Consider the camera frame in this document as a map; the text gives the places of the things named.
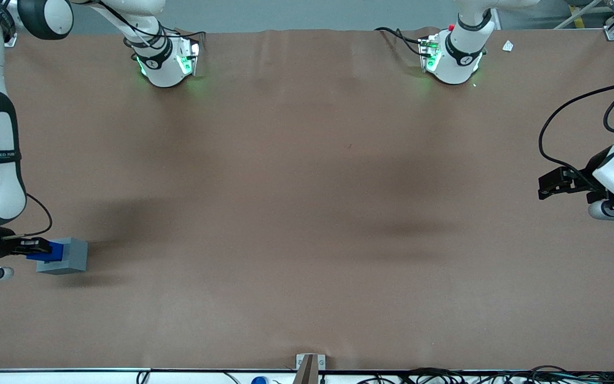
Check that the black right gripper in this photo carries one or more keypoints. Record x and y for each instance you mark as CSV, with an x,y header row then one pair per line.
x,y
9,246

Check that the aluminium frame post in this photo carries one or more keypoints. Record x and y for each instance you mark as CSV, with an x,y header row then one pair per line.
x,y
13,38
613,21

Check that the blue plastic part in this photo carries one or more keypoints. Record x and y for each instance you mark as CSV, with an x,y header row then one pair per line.
x,y
56,253

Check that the blue round cap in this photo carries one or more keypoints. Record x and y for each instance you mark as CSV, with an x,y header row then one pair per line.
x,y
259,380

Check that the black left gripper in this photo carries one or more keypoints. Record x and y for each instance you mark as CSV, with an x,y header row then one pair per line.
x,y
587,175

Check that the gray camera mount bracket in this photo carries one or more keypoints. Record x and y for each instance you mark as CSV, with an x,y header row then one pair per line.
x,y
307,368

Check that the white paper scrap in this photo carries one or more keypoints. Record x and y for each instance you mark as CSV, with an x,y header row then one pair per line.
x,y
508,46

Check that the gray square base block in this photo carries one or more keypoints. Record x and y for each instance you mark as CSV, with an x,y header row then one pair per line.
x,y
75,256

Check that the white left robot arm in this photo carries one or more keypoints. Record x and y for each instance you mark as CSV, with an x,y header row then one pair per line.
x,y
459,56

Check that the brown table cover sheet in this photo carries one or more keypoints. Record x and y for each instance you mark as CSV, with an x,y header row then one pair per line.
x,y
307,213

